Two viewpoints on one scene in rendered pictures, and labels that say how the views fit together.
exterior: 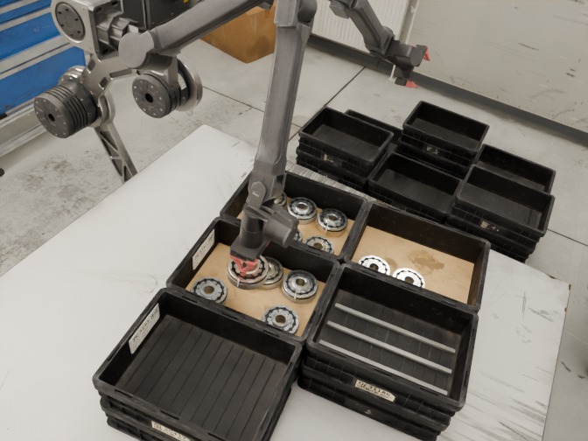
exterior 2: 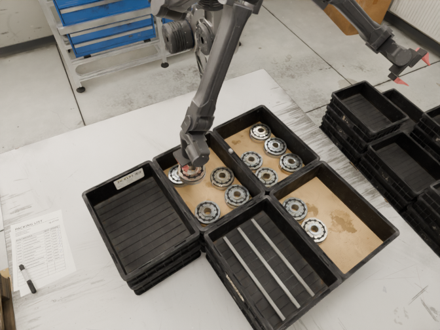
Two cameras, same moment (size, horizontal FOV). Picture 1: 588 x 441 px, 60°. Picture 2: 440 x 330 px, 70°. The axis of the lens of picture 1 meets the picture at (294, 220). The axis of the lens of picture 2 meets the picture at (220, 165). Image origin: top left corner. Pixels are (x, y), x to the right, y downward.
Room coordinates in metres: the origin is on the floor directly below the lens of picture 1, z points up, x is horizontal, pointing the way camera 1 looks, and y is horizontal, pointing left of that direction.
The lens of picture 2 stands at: (0.37, -0.41, 1.98)
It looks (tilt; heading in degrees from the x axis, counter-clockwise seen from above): 54 degrees down; 39
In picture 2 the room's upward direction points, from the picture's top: 1 degrees clockwise
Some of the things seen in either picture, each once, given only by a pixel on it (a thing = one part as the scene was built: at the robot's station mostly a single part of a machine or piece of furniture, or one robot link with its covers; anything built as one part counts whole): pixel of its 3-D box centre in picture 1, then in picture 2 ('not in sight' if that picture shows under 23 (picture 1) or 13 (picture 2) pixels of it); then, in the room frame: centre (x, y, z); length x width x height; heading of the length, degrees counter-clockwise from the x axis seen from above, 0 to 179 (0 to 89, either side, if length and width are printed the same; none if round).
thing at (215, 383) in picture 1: (202, 374); (141, 220); (0.60, 0.16, 0.87); 0.40 x 0.30 x 0.11; 74
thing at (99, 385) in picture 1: (201, 364); (139, 213); (0.60, 0.16, 0.92); 0.40 x 0.30 x 0.02; 74
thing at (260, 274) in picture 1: (248, 266); (191, 169); (0.83, 0.10, 1.02); 0.10 x 0.10 x 0.01
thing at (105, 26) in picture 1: (118, 31); not in sight; (1.11, 0.48, 1.45); 0.09 x 0.08 x 0.12; 157
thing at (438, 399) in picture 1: (395, 330); (269, 257); (0.78, -0.31, 0.92); 0.40 x 0.30 x 0.02; 74
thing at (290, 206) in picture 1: (302, 207); (275, 145); (1.25, -0.02, 0.86); 0.10 x 0.10 x 0.01
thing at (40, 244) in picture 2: not in sight; (39, 249); (0.27, 0.47, 0.70); 0.33 x 0.23 x 0.01; 67
